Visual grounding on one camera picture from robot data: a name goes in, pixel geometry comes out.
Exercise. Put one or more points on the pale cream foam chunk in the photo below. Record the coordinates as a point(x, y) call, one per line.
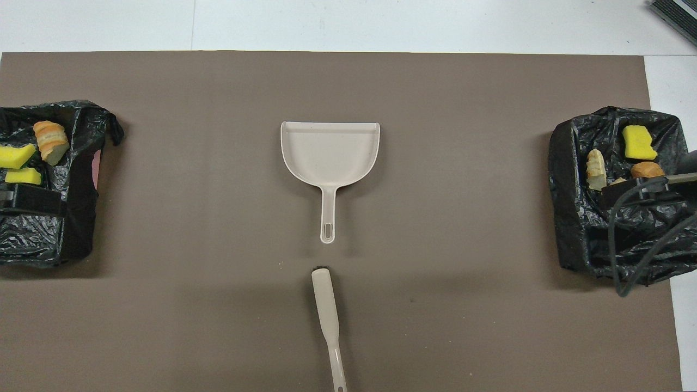
point(617, 181)

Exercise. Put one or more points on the brown cork-like foam chunk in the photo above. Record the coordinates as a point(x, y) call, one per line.
point(647, 170)

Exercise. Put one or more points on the orange striped foam chunk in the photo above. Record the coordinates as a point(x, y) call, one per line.
point(596, 169)

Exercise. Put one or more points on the arched yellow sponge piece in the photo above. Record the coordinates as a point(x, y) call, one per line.
point(15, 155)

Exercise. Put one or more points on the pale greenish foam chunk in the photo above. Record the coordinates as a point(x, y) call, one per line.
point(50, 141)

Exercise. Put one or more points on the beige plastic dustpan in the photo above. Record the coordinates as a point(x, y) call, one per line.
point(329, 152)

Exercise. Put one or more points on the beige hand brush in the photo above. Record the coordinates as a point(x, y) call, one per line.
point(325, 299)

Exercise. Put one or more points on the black bag bin, pink patch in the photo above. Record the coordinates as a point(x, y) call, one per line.
point(32, 239)

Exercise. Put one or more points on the black bag-lined bin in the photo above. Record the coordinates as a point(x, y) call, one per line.
point(577, 218)

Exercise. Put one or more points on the dark grey ribbed object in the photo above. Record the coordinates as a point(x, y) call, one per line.
point(678, 16)

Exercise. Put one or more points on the large brown table mat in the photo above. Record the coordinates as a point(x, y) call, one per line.
point(348, 87)

